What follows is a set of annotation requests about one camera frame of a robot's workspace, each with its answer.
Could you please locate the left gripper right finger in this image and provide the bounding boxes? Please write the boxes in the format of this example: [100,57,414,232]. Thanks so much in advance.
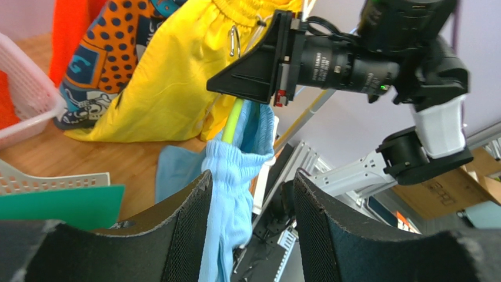
[293,173,500,281]

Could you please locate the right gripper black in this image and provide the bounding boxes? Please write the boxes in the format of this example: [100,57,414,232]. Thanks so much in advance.
[206,10,306,107]

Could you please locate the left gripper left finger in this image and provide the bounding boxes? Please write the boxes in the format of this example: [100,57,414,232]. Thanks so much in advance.
[1,171,212,281]

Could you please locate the green hanger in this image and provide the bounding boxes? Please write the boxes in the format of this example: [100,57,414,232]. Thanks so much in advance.
[221,98,245,144]

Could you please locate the light blue shorts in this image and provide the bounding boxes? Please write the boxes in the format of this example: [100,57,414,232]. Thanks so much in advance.
[155,100,275,281]

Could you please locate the orange shorts front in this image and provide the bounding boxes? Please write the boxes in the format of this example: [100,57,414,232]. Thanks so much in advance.
[0,71,20,129]

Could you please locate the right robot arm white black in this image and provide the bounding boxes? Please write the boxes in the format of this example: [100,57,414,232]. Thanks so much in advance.
[206,1,473,196]

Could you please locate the yellow shorts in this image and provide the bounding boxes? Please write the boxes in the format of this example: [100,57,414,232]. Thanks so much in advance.
[63,1,302,143]

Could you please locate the patterned blue orange shorts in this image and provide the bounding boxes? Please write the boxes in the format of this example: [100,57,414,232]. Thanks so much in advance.
[54,1,184,130]

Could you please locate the orange shorts back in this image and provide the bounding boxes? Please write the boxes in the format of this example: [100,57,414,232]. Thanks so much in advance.
[49,0,106,86]

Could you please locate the green folder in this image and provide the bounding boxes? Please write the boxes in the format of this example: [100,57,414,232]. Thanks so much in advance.
[1,184,125,230]

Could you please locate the cardboard box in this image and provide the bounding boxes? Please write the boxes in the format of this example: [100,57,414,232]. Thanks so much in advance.
[392,147,500,220]

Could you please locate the white file organizer rack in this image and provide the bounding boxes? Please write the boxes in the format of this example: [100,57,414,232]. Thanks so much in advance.
[1,160,111,196]

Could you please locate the white perforated basket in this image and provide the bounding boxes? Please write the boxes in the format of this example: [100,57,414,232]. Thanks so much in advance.
[1,34,66,149]

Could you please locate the metal clothes rack rail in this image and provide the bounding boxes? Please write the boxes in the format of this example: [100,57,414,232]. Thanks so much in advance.
[273,89,336,153]

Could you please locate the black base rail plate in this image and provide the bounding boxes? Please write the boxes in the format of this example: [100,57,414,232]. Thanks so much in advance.
[231,219,299,282]

